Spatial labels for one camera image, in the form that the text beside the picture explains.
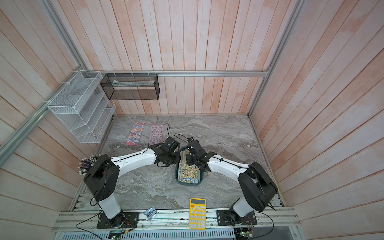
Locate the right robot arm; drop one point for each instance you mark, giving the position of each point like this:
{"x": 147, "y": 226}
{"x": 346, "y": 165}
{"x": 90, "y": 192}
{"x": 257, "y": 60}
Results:
{"x": 257, "y": 186}

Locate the cat sticker sheet pink blue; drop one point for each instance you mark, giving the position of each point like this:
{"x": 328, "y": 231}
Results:
{"x": 135, "y": 134}

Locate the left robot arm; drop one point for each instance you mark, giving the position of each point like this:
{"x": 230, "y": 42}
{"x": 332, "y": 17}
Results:
{"x": 102, "y": 177}

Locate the white vented cable duct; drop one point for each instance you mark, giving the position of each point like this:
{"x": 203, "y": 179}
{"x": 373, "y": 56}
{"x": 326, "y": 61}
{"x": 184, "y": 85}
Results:
{"x": 186, "y": 234}

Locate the aluminium wall rail left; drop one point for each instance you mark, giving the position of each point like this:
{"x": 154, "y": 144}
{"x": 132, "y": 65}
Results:
{"x": 20, "y": 135}

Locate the green circuit board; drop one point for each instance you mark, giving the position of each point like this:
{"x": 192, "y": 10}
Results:
{"x": 243, "y": 234}

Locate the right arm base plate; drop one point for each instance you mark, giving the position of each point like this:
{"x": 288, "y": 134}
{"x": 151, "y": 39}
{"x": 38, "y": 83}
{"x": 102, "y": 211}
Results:
{"x": 230, "y": 218}

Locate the white wire mesh shelf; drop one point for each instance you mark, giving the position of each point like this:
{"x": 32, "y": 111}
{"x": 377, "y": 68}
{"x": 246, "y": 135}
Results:
{"x": 83, "y": 110}

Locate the teal storage tray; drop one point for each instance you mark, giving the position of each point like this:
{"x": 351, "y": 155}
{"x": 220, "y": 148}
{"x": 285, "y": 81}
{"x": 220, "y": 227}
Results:
{"x": 189, "y": 180}

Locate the blue stapler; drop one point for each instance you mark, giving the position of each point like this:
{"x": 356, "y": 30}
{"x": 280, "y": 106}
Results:
{"x": 150, "y": 213}

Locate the yellow calculator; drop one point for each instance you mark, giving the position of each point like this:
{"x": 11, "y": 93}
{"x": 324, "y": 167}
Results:
{"x": 197, "y": 214}

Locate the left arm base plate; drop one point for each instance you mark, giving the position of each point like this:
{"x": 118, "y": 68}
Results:
{"x": 130, "y": 219}

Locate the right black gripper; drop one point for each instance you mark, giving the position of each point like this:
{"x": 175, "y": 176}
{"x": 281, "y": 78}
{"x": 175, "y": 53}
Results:
{"x": 188, "y": 157}

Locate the pencil holder with pencils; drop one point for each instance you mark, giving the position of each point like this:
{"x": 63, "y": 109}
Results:
{"x": 87, "y": 163}

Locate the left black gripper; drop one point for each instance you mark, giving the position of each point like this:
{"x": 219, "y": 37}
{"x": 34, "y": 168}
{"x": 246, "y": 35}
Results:
{"x": 175, "y": 162}

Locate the black mesh basket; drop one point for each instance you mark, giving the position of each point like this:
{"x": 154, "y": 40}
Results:
{"x": 131, "y": 87}

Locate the aluminium front rail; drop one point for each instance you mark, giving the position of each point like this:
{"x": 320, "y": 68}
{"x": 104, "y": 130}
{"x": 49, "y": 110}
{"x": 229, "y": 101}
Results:
{"x": 173, "y": 219}

